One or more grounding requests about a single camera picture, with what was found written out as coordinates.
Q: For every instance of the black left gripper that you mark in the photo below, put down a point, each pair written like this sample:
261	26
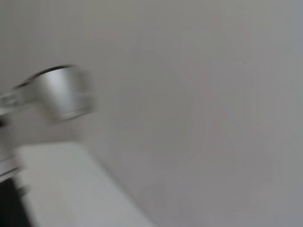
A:
13	203

